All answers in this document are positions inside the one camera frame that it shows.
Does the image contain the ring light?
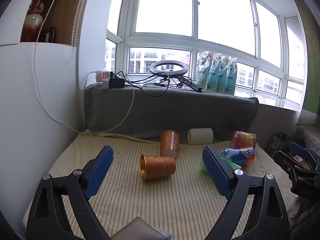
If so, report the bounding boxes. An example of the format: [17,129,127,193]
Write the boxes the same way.
[149,60,189,77]

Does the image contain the patterned cloth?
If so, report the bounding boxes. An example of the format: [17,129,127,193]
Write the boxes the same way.
[296,124,320,153]

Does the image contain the green printed package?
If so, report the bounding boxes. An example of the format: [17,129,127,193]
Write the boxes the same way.
[266,131,293,158]

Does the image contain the orange speckled paper cup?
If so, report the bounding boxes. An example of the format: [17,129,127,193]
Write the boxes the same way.
[139,154,177,180]
[160,130,180,159]

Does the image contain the white power strip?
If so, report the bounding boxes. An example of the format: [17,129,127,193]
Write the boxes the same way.
[95,70,117,83]

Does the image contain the beige braided cord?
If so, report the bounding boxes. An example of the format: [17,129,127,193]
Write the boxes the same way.
[80,129,161,145]

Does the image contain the green plastic cup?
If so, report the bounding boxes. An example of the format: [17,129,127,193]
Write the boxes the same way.
[199,155,242,174]

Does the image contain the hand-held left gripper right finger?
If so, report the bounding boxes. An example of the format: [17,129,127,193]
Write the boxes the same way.
[202,145,291,240]

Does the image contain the white cable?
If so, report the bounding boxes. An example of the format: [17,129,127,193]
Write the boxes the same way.
[33,0,135,134]

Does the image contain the white window frame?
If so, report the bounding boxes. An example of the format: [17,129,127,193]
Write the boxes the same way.
[104,0,308,111]

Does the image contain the grey blanket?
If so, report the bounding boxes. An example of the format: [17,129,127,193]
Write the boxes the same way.
[83,82,260,147]

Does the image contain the red white vase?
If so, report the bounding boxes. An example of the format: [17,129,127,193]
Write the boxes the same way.
[21,0,52,43]

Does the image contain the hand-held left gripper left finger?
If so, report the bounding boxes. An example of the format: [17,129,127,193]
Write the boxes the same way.
[26,145,114,240]

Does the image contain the dark bottles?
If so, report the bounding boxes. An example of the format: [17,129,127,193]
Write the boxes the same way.
[37,26,57,43]

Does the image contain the black tripod handle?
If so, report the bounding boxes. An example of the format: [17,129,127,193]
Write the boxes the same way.
[178,76,203,93]

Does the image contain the grey cloth pad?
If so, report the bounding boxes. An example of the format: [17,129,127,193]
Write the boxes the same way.
[109,216,173,240]

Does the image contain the black cables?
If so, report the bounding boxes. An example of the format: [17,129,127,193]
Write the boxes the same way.
[115,71,184,97]

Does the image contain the white paper roll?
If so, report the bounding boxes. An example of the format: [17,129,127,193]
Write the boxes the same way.
[187,127,214,145]

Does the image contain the wooden shelf niche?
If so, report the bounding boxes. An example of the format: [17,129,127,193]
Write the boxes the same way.
[19,0,87,47]

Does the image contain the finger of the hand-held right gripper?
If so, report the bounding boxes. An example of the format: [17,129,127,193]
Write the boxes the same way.
[273,150,307,180]
[288,141,320,164]

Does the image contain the teal white refill pouch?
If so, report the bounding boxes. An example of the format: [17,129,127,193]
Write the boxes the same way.
[196,51,213,91]
[207,52,223,92]
[224,57,238,96]
[217,55,232,93]

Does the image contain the black power adapter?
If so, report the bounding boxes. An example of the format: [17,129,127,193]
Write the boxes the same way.
[109,77,125,89]

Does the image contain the striped beige mat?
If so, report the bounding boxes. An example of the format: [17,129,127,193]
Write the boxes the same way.
[22,132,300,240]

